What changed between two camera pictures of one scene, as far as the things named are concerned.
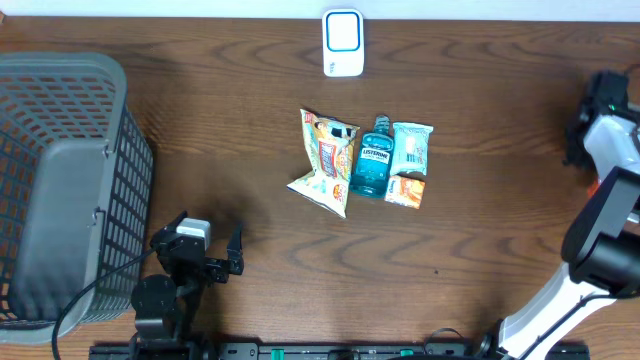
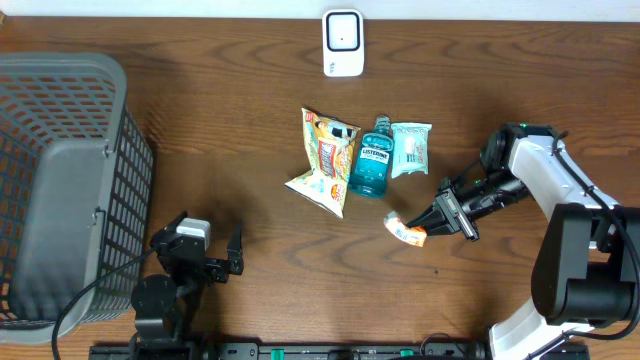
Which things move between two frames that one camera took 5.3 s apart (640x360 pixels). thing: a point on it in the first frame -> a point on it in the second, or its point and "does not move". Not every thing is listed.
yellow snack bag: x=330 y=144 does not move
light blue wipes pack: x=410 y=151 does not move
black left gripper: x=217 y=270 does not move
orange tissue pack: x=404 y=191 -> x=414 y=235
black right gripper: x=574 y=160 -> x=447 y=201
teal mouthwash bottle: x=371 y=171 does not move
